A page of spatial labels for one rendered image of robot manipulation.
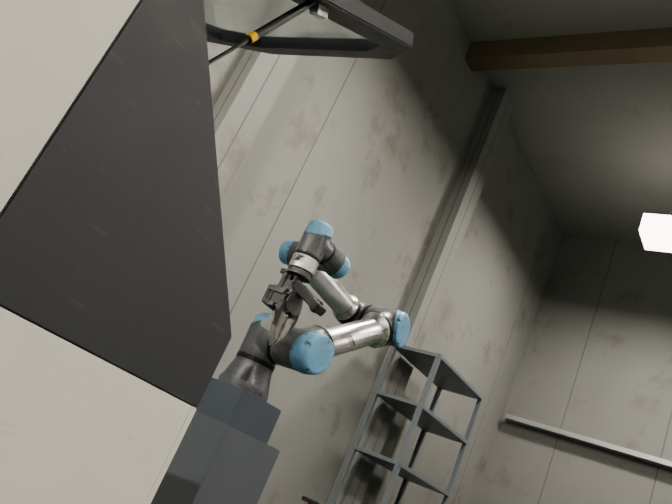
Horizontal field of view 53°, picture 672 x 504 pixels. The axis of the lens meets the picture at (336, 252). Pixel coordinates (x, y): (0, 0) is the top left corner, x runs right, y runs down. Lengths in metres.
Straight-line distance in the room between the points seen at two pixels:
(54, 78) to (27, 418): 0.51
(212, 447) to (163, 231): 0.73
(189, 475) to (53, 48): 1.12
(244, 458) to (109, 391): 0.70
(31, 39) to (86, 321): 0.43
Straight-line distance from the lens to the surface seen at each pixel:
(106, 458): 1.28
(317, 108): 5.48
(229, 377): 1.88
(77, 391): 1.18
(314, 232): 1.81
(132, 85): 1.14
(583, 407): 9.42
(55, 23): 1.06
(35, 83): 1.04
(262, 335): 1.90
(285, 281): 1.81
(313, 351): 1.81
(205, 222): 1.29
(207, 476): 1.77
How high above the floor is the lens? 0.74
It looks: 19 degrees up
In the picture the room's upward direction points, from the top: 24 degrees clockwise
